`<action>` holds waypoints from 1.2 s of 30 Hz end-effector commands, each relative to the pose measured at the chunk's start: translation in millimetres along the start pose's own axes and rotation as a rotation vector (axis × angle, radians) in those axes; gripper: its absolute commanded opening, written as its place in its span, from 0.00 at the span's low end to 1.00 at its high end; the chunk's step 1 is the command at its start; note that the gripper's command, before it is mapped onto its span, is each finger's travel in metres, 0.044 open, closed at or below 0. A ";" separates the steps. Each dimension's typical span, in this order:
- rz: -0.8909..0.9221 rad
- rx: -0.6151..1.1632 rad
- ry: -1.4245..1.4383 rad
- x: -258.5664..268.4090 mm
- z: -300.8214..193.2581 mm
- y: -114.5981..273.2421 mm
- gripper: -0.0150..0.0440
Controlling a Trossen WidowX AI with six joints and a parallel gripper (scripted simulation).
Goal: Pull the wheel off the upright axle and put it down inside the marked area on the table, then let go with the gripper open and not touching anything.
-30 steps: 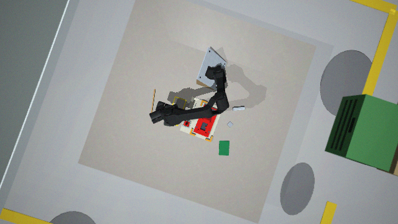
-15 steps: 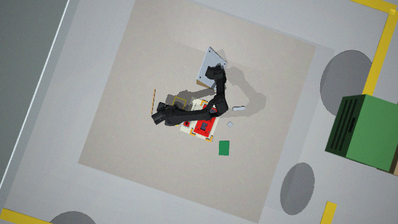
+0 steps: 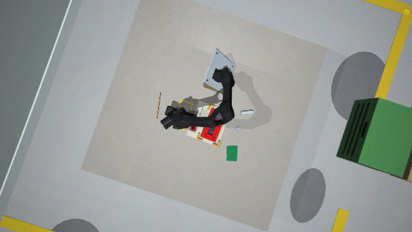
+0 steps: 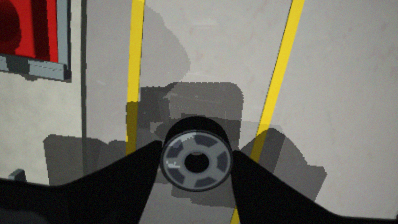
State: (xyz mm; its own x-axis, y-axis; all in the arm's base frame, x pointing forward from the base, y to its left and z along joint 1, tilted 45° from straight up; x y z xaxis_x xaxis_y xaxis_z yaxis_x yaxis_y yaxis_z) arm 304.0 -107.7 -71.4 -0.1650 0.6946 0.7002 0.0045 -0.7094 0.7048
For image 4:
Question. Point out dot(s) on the yellow tape line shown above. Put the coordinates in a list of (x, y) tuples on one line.
[(135, 50)]

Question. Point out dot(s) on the black tyre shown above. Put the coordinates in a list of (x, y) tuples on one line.
[(196, 173)]

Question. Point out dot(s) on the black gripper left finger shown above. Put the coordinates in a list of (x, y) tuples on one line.
[(115, 194)]

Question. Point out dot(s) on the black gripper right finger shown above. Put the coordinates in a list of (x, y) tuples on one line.
[(262, 198)]

